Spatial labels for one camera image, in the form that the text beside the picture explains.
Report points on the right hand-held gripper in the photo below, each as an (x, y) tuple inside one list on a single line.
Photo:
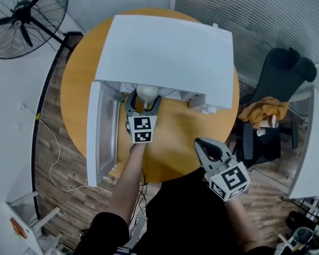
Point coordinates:
[(230, 180)]

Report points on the white cabinet with orange label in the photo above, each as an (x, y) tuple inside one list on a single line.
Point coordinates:
[(13, 227)]

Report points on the person's black clothing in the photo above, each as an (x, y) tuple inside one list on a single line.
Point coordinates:
[(186, 216)]

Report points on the black standing fan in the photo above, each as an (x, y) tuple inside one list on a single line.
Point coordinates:
[(18, 20)]

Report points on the black office chair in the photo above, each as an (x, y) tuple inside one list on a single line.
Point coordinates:
[(279, 78)]

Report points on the black bag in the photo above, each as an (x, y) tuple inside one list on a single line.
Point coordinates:
[(300, 219)]

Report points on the person's right forearm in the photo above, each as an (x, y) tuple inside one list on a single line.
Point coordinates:
[(242, 222)]

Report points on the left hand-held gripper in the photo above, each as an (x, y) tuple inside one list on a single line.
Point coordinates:
[(142, 128)]

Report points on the grey and white device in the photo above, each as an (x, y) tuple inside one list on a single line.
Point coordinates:
[(299, 239)]

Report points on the person's left forearm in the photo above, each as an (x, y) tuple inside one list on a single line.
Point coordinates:
[(127, 182)]

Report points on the white desk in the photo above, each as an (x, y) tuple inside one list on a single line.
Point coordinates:
[(311, 153)]

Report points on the yellow cloth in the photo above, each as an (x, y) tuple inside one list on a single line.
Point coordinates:
[(265, 108)]

